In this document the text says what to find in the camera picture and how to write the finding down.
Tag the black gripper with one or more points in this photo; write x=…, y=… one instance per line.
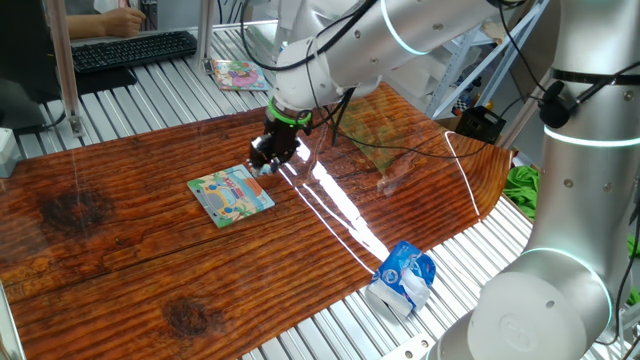
x=287, y=140

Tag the small blue puzzle piece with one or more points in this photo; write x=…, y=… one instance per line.
x=265, y=169

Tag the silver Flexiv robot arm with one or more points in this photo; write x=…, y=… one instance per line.
x=575, y=200

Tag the person's bare forearm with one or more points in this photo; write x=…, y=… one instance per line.
x=85, y=27

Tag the cartoon car puzzle board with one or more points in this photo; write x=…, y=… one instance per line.
x=225, y=200

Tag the person's bare hand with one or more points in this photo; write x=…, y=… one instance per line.
x=125, y=22

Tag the colourful picture book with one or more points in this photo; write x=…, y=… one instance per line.
x=240, y=75

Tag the white cardboard box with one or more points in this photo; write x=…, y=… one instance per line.
x=415, y=85

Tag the wood grain table mat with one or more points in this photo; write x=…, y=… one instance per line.
x=150, y=280

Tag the blue tissue pack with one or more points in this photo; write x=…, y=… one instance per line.
x=400, y=272

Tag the black computer keyboard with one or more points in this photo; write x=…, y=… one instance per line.
x=130, y=50

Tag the white metal shelf rack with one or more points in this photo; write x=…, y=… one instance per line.
x=450, y=75

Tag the black box device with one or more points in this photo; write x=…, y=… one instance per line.
x=480, y=125

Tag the silver robot mounting plate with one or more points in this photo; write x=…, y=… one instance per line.
x=410, y=350

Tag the white plastic box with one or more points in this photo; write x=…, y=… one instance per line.
x=7, y=150

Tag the black computer monitor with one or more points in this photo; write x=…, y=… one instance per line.
x=25, y=50

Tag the aluminium frame post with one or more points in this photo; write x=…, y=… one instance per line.
x=65, y=75
x=205, y=30

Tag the aluminium frame beam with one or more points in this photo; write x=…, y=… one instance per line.
x=522, y=120

